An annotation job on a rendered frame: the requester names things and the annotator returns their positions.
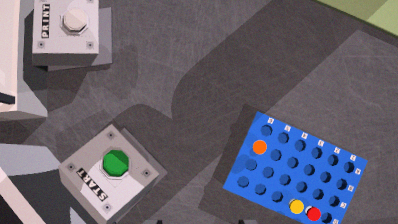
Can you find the blue tube rack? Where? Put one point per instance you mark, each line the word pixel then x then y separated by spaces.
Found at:
pixel 301 178

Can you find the orange-capped tube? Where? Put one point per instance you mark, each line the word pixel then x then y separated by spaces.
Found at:
pixel 259 147

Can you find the yellow tube cap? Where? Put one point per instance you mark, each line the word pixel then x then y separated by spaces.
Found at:
pixel 296 206

